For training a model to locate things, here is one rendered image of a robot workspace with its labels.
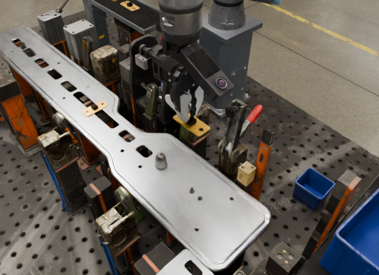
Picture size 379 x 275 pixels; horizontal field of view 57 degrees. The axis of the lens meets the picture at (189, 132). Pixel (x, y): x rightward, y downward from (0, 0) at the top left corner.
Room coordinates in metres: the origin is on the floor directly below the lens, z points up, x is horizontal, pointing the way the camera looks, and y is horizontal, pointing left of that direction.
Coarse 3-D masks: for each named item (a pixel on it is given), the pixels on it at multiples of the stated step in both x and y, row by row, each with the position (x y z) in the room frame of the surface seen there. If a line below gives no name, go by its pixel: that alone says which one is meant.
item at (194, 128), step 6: (180, 120) 0.56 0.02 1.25; (192, 120) 0.56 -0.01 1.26; (198, 120) 0.56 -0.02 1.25; (186, 126) 0.54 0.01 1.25; (192, 126) 0.54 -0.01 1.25; (198, 126) 0.54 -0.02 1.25; (204, 126) 0.54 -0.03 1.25; (192, 132) 0.53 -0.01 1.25; (198, 132) 0.53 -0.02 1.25; (204, 132) 0.53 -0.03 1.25
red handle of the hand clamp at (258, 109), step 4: (260, 104) 0.74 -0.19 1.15; (256, 108) 0.73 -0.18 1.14; (260, 108) 0.72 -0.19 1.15; (252, 112) 0.72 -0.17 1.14; (256, 112) 0.72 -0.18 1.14; (260, 112) 0.72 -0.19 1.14; (248, 116) 0.71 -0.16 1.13; (252, 116) 0.71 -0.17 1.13; (256, 116) 0.71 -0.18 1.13; (248, 120) 0.70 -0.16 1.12; (252, 120) 0.70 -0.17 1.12; (244, 124) 0.70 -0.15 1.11; (248, 124) 0.69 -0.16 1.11; (244, 128) 0.69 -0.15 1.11; (244, 132) 0.68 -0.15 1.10; (240, 136) 0.67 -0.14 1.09; (228, 144) 0.66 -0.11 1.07; (224, 148) 0.65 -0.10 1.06; (228, 148) 0.65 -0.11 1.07
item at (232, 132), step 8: (232, 104) 0.67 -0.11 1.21; (240, 104) 0.66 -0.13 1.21; (232, 112) 0.63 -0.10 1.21; (240, 112) 0.65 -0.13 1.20; (232, 120) 0.67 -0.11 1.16; (240, 120) 0.65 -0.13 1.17; (232, 128) 0.66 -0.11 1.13; (240, 128) 0.65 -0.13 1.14; (224, 136) 0.66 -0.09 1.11; (232, 136) 0.65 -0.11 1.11; (224, 144) 0.65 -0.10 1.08; (232, 144) 0.64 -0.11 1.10
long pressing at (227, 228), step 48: (0, 48) 1.26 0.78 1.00; (48, 48) 1.26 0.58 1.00; (48, 96) 0.96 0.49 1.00; (96, 96) 0.95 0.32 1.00; (96, 144) 0.73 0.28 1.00; (144, 144) 0.73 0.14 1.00; (144, 192) 0.55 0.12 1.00; (240, 192) 0.55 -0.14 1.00; (192, 240) 0.41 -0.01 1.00; (240, 240) 0.41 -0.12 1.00
